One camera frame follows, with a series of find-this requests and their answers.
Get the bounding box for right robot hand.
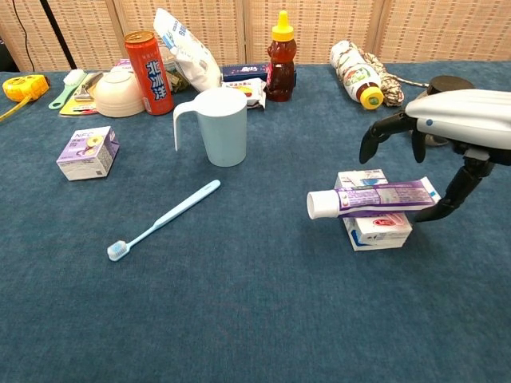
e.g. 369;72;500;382
358;88;511;223

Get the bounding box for purple white toothpaste tube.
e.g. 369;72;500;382
306;176;442;220

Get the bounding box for light blue plastic mug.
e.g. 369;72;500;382
172;87;248;168

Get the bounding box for light blue toothbrush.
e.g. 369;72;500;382
106;179;221;263

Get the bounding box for white blue milk carton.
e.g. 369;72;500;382
334;168;414;252

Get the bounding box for dark blue box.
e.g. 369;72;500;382
221;62;299;83

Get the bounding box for small purple white box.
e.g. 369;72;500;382
56;125;121;182

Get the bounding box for seed jar black lid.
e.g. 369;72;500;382
413;75;476;148

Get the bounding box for printed drink bottle yellow cap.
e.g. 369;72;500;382
330;40;385;110

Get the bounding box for bamboo folding screen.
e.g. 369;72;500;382
0;0;511;73

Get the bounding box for honey bear bottle yellow cap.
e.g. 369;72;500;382
266;10;299;103

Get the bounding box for burger print snack packet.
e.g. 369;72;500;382
221;77;267;110

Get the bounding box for white blue plastic bag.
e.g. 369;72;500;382
153;7;223;93

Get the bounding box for blue table cloth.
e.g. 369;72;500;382
0;61;511;383

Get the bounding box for clear container dried leaves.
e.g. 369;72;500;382
161;55;191;93

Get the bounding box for red soda can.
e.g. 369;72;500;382
123;30;176;116

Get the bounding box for cream ceramic bowl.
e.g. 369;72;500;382
93;70;145;118

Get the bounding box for razor on yellow card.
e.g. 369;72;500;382
58;71;105;117

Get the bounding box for mint green cleaning brush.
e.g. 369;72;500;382
48;69;88;111

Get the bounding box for black tripod stand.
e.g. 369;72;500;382
39;0;77;68

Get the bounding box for yellow tape measure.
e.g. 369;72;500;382
0;73;51;123

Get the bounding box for braided rope bundle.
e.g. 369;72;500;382
361;51;430;108

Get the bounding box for thin black hanging cable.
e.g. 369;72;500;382
11;0;37;73

